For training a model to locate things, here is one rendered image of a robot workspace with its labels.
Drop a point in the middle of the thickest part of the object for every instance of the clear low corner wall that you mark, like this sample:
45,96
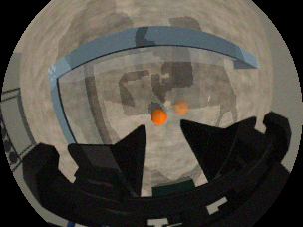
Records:
75,97

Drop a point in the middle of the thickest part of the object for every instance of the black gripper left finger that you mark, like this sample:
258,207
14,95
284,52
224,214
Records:
126,158

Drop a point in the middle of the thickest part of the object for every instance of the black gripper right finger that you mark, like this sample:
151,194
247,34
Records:
212,145

